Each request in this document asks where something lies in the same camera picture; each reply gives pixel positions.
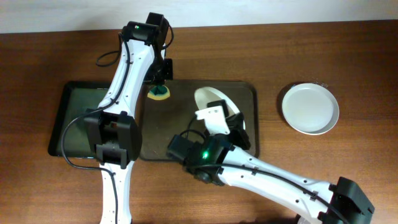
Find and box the green and yellow sponge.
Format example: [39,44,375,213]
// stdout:
[147,85,170,101]

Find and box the white plate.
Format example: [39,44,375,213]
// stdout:
[281,83,340,136]
[194,86,240,135]

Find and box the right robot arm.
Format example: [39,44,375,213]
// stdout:
[183,100,375,223]

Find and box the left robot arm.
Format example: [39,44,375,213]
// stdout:
[84,19,172,223]

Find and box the brown serving tray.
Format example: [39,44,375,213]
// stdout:
[139,80,259,161]

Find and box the black rectangular water tray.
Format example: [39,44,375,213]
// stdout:
[48,81,110,159]

